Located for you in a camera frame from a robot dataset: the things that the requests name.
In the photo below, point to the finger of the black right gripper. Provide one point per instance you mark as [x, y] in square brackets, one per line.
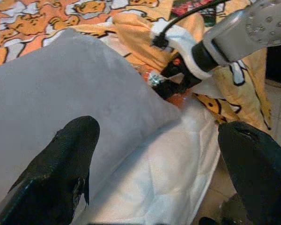
[164, 90]

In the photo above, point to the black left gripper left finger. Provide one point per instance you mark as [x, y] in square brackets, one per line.
[61, 164]

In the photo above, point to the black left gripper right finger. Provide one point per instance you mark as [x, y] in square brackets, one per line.
[260, 175]

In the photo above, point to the dark red-green book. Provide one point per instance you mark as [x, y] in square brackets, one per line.
[194, 7]

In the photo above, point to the light grey pillow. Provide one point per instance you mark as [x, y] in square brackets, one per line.
[61, 82]

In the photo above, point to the white mattress cover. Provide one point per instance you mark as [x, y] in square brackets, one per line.
[166, 164]

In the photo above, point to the yellow cartoon egg blanket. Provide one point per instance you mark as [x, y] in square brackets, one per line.
[18, 14]

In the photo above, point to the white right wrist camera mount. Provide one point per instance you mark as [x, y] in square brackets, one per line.
[180, 39]

